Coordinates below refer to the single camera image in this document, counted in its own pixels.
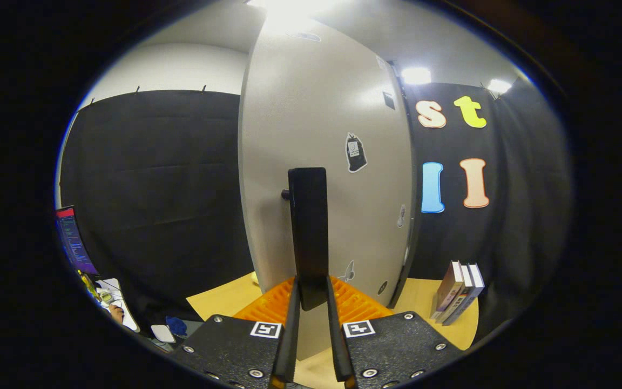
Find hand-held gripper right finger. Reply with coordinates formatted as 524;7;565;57
326;276;465;389

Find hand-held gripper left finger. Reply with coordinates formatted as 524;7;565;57
168;276;301;389

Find black door handle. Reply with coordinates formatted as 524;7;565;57
281;167;330;311

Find beige cabinet door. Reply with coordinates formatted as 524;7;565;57
237;16;417;360

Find pink cover book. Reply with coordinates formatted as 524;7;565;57
431;261;464;320

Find white rounded object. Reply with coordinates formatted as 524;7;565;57
151;324;177;344

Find blue grey book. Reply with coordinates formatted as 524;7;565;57
443;263;485;326

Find white papers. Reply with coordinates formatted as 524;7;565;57
95;278;140;332

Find black backdrop cloth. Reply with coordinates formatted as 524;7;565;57
55;81;573;346

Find computer monitor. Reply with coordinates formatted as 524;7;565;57
55;205;99;276

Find small ceiling light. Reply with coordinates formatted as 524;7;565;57
400;66;432;85

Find wide ceiling light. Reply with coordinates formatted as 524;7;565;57
246;0;322;30

